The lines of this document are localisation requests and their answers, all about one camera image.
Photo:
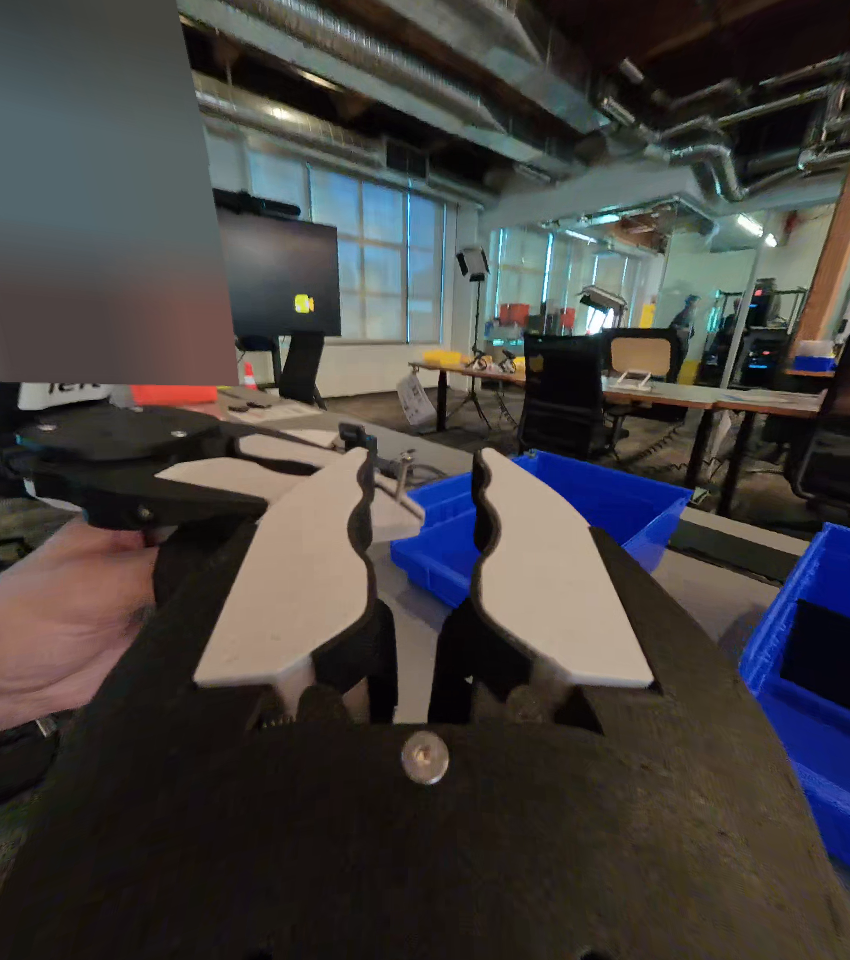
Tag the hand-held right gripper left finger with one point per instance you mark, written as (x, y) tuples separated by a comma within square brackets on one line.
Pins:
[(297, 592)]

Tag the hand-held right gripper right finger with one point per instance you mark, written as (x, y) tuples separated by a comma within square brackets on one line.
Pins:
[(560, 592)]

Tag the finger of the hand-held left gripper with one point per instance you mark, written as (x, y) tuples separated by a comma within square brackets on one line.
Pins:
[(290, 448), (229, 476)]

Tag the blue labelled plastic bin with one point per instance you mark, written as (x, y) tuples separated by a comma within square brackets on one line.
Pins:
[(590, 495)]

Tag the long metal bolt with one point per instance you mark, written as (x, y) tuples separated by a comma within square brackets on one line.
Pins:
[(402, 476)]

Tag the blue divided plastic bin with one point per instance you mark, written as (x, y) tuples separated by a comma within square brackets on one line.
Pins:
[(830, 795)]

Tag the person's left hand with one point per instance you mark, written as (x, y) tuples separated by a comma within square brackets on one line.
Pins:
[(42, 630)]

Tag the small black device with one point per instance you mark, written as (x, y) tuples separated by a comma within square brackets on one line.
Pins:
[(356, 436)]

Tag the orange plastic bin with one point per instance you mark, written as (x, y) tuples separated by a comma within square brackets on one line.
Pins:
[(173, 394)]

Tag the black monitor stand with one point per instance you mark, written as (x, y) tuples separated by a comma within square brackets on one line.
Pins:
[(303, 367)]

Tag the small orange traffic cone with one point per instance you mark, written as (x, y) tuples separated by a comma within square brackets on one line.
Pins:
[(250, 376)]

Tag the white instruction sheet sign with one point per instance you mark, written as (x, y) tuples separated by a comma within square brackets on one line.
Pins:
[(415, 399)]

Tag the yellow plastic bin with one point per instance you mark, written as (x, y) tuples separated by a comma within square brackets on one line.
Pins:
[(443, 358)]

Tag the large black monitor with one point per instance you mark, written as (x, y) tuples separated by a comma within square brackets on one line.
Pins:
[(275, 270)]

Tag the white laptop stand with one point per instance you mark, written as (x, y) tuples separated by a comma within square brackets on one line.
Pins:
[(629, 379)]

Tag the wooden top desk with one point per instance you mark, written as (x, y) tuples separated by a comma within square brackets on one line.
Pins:
[(695, 394)]

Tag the black webcam bar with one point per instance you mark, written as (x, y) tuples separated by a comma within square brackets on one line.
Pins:
[(256, 204)]

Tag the black framed beige board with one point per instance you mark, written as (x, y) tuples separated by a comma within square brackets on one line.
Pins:
[(642, 352)]

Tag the studio light on tripod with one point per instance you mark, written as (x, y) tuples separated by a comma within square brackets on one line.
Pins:
[(473, 262)]

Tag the orange box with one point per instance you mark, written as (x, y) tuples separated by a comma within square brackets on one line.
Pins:
[(515, 313)]

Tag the black bin divider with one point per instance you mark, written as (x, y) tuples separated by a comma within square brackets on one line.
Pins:
[(845, 667)]

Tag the studio light panel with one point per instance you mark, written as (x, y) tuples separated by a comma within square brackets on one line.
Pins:
[(603, 300)]

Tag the black equipment rack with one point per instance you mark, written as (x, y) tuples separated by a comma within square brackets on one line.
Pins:
[(759, 330)]

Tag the blue storage bins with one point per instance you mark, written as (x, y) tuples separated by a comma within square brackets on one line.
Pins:
[(815, 358)]

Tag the wooden post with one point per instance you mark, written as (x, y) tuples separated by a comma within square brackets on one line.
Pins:
[(845, 240)]

